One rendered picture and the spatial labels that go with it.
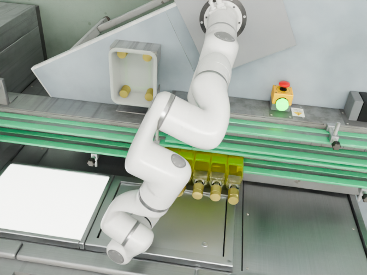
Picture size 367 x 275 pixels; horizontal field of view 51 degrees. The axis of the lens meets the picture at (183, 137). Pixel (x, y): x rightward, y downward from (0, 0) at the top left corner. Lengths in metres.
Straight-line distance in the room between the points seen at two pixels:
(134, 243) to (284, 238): 0.59
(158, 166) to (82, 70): 0.85
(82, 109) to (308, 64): 0.87
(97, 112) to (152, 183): 0.76
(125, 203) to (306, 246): 0.70
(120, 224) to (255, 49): 0.75
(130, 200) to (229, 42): 0.48
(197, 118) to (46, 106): 0.91
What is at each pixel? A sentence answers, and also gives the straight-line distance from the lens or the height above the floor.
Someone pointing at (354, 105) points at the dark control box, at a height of 0.83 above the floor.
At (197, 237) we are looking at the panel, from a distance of 1.29.
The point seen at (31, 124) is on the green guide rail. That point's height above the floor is 0.94.
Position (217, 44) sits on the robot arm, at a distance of 1.03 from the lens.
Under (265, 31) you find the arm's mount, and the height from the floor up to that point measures 0.79.
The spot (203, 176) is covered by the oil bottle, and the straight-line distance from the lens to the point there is 1.28.
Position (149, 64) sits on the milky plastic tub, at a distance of 1.45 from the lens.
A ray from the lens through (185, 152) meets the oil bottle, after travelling 1.36.
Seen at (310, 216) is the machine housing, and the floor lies 1.02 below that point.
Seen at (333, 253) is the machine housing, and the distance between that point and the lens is 1.41.
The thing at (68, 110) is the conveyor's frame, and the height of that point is 0.84.
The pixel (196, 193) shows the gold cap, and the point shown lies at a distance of 1.23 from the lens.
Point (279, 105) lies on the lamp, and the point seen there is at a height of 0.85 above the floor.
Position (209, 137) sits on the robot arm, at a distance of 0.82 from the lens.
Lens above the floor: 2.07
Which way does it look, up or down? 55 degrees down
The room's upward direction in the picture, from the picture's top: 166 degrees counter-clockwise
